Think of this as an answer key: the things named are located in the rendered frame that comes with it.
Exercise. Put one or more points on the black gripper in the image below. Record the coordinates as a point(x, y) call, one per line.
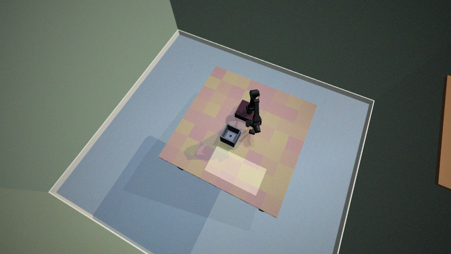
point(252, 131)

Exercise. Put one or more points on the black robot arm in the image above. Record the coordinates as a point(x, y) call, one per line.
point(254, 106)

